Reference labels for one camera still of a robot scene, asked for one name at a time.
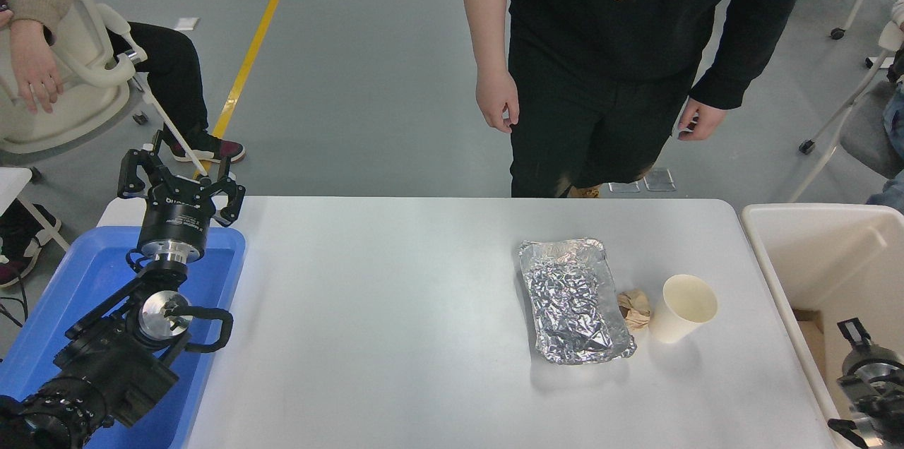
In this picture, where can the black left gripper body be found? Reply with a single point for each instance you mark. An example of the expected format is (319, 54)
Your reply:
(176, 216)

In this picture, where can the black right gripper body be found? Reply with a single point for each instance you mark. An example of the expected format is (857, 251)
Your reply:
(879, 354)

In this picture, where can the white paper cup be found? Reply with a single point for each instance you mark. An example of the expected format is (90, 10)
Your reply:
(678, 315)

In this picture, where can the large pale dustbin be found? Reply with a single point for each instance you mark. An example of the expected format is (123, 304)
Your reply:
(812, 251)

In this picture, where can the person's hand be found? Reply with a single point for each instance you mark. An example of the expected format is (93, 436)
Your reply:
(35, 68)

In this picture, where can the person's left hand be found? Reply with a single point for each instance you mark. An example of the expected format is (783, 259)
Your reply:
(703, 121)

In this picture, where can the person's right hand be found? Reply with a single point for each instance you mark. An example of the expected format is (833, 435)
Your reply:
(498, 99)

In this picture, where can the brown cardboard piece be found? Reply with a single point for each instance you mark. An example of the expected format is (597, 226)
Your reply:
(812, 343)

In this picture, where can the blue plastic tray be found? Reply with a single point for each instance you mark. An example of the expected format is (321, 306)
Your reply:
(92, 272)

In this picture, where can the cream white armchair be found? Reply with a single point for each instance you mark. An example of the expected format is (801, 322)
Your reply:
(78, 82)

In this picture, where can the person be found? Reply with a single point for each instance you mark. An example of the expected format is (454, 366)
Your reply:
(586, 46)
(895, 124)
(169, 68)

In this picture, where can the person's foot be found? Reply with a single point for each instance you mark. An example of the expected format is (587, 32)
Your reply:
(25, 244)

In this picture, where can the grey seat wheeled chair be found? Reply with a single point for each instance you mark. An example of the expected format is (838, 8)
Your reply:
(865, 131)

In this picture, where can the crumpled tan paper ball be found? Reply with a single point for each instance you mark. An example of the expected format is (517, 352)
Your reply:
(635, 311)

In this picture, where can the silver floor plate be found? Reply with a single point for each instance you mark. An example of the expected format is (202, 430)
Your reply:
(660, 181)
(625, 187)

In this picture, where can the crumpled foil tray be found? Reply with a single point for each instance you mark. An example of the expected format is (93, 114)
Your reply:
(572, 301)

